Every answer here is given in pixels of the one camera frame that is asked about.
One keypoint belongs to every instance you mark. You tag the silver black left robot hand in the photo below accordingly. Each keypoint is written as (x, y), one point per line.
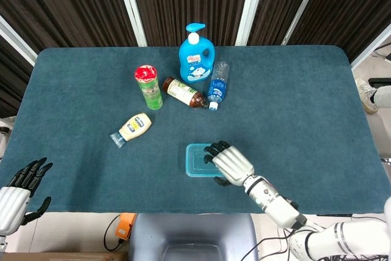
(12, 206)

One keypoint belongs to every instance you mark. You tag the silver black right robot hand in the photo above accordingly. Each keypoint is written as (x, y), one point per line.
(233, 164)

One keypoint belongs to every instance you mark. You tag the blue container lid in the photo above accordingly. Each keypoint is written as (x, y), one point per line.
(195, 163)

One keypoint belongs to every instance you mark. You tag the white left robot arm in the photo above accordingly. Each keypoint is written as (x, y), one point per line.
(2, 242)

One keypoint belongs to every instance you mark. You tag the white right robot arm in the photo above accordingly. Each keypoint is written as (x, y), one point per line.
(278, 209)

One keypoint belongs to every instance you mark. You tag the green chips can red lid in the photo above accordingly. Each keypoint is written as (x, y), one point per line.
(151, 93)

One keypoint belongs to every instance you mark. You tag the teal table cloth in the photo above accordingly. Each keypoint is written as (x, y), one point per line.
(290, 120)

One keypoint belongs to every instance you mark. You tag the clear water bottle blue label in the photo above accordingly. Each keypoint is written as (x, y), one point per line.
(217, 86)

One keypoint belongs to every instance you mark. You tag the brown tea bottle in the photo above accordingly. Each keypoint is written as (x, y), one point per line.
(181, 91)

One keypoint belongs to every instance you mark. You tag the cream mayonnaise squeeze bottle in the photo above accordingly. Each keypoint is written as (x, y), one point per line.
(136, 126)

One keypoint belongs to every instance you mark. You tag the blue cartoon detergent bottle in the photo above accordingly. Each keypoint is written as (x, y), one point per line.
(195, 62)

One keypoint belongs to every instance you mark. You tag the orange box device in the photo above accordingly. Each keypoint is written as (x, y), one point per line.
(125, 225)

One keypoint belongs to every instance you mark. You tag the dark slatted partition panel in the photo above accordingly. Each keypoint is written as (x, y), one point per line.
(61, 7)
(12, 74)
(278, 4)
(189, 1)
(351, 7)

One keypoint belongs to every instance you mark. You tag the beige sneaker shoe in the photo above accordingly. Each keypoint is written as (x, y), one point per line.
(365, 96)

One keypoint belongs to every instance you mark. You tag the grey trouser leg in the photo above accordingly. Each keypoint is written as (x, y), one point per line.
(383, 97)

